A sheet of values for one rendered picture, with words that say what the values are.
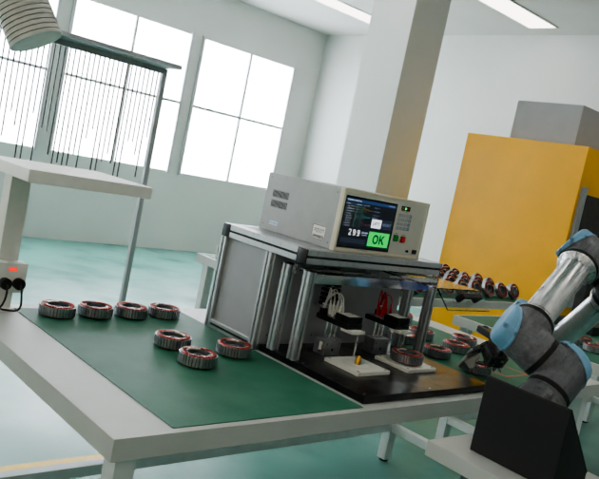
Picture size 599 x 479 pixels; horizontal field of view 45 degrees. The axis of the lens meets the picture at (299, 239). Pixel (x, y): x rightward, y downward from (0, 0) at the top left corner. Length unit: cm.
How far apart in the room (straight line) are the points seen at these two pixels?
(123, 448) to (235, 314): 100
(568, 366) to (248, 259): 106
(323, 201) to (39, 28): 101
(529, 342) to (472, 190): 444
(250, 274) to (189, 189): 710
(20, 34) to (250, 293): 106
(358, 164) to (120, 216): 359
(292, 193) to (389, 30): 426
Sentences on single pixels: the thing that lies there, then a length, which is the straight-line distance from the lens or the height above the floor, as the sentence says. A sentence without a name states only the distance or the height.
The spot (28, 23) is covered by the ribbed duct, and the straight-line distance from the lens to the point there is 236.
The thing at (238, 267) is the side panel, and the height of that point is 98.
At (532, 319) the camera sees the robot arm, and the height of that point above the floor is 109.
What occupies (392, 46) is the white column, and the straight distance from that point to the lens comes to 653.
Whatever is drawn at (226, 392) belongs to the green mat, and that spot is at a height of 75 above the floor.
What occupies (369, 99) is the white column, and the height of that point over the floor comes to 208.
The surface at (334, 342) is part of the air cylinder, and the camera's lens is 240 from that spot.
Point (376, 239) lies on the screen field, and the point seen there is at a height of 117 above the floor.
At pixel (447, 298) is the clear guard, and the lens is 236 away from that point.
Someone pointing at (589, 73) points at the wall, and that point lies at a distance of 815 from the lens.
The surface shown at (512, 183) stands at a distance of 611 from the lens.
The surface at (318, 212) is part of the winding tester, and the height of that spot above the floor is 122.
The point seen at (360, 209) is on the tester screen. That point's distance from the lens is 234.
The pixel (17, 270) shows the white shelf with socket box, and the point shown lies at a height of 88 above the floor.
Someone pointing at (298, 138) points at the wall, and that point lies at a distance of 1046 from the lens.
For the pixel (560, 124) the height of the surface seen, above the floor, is 213.
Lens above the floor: 135
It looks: 5 degrees down
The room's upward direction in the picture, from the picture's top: 12 degrees clockwise
